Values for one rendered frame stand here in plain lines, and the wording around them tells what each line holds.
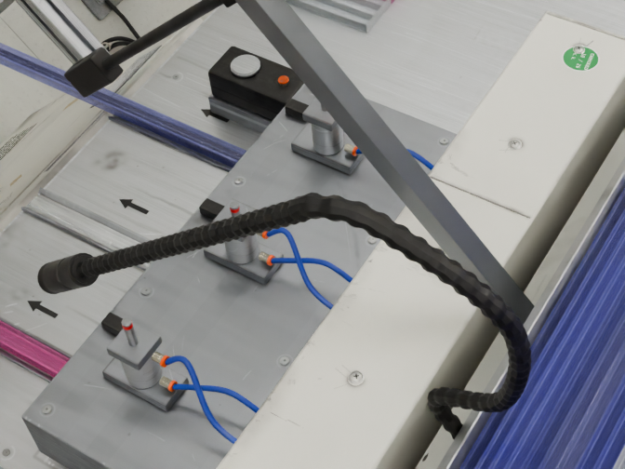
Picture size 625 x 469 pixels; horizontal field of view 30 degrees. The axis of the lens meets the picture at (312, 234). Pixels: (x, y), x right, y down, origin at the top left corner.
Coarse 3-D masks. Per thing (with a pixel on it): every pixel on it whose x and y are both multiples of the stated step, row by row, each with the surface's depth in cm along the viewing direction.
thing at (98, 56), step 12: (84, 60) 77; (96, 60) 76; (72, 72) 78; (84, 72) 78; (96, 72) 77; (108, 72) 76; (120, 72) 77; (72, 84) 80; (84, 84) 79; (96, 84) 78; (108, 84) 77; (84, 96) 80
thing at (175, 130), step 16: (0, 48) 100; (16, 64) 99; (32, 64) 99; (48, 64) 99; (48, 80) 98; (64, 80) 98; (80, 96) 97; (96, 96) 96; (112, 96) 96; (112, 112) 96; (128, 112) 95; (144, 112) 95; (160, 128) 94; (176, 128) 93; (192, 128) 93; (192, 144) 93; (208, 144) 92; (224, 144) 92; (224, 160) 92
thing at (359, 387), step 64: (512, 64) 86; (576, 64) 85; (512, 128) 82; (576, 128) 81; (448, 192) 79; (512, 192) 78; (576, 192) 85; (384, 256) 76; (512, 256) 76; (384, 320) 73; (448, 320) 72; (320, 384) 70; (384, 384) 70; (448, 384) 74; (256, 448) 68; (320, 448) 67; (384, 448) 67
